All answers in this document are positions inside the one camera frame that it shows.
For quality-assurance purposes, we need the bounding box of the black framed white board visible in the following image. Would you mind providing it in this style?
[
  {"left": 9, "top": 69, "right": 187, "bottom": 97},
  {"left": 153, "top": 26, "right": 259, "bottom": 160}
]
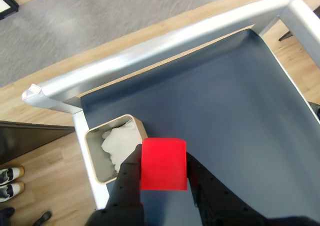
[{"left": 0, "top": 0, "right": 20, "bottom": 21}]

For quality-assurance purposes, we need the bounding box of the white black tan shoe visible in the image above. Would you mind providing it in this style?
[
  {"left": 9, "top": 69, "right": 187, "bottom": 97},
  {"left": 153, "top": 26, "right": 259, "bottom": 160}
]
[
  {"left": 0, "top": 166, "right": 26, "bottom": 185},
  {"left": 0, "top": 182, "right": 26, "bottom": 203}
]

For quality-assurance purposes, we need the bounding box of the grey floor rug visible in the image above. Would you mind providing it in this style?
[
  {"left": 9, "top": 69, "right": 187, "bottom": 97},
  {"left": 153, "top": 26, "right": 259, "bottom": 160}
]
[{"left": 0, "top": 0, "right": 266, "bottom": 88}]

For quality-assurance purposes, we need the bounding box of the white crumpled paper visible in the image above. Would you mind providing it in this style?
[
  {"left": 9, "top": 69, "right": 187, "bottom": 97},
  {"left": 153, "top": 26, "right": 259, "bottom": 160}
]
[{"left": 100, "top": 119, "right": 141, "bottom": 174}]

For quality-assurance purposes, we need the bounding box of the dark grey table mat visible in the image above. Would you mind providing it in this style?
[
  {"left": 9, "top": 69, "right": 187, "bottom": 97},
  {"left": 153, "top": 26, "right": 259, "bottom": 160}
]
[{"left": 79, "top": 28, "right": 320, "bottom": 226}]

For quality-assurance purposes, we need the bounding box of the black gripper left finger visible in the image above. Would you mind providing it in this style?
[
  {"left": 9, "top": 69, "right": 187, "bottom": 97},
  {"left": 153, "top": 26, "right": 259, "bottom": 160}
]
[{"left": 87, "top": 143, "right": 146, "bottom": 226}]

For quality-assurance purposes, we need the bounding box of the silver metal table frame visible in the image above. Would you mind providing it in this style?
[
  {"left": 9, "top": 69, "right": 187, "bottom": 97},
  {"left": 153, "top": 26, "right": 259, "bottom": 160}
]
[{"left": 21, "top": 0, "right": 320, "bottom": 210}]

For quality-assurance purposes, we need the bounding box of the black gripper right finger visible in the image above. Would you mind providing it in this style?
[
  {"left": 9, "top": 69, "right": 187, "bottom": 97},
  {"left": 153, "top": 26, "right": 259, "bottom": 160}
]
[{"left": 186, "top": 152, "right": 276, "bottom": 226}]

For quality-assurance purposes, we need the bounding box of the black office chair base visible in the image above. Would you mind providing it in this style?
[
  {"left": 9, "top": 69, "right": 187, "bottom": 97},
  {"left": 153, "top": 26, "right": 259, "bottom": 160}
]
[{"left": 0, "top": 207, "right": 53, "bottom": 226}]

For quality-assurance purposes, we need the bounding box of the red cube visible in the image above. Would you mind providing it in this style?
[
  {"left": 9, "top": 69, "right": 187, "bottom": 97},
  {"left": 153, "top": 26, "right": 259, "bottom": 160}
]
[{"left": 139, "top": 137, "right": 188, "bottom": 191}]

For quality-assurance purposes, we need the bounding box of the dark brown cabinet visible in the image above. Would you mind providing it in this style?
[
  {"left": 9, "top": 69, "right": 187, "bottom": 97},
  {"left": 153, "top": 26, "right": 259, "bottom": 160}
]
[{"left": 0, "top": 120, "right": 76, "bottom": 165}]

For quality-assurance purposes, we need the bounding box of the beige rounded box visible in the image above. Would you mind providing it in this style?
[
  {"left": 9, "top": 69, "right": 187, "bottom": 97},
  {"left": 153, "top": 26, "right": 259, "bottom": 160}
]
[{"left": 84, "top": 114, "right": 149, "bottom": 186}]

